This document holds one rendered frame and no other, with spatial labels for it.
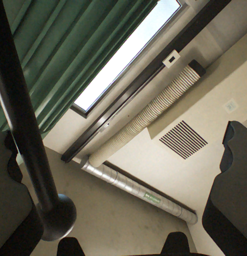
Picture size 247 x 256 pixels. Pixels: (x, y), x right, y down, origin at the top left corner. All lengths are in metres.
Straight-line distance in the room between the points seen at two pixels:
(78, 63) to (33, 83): 0.04
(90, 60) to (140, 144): 1.98
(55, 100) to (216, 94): 1.55
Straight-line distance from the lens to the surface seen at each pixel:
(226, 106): 1.80
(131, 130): 1.78
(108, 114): 1.77
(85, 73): 0.20
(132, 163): 2.34
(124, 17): 0.18
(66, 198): 0.17
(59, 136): 2.06
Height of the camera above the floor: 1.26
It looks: 22 degrees up
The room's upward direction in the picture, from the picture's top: 133 degrees counter-clockwise
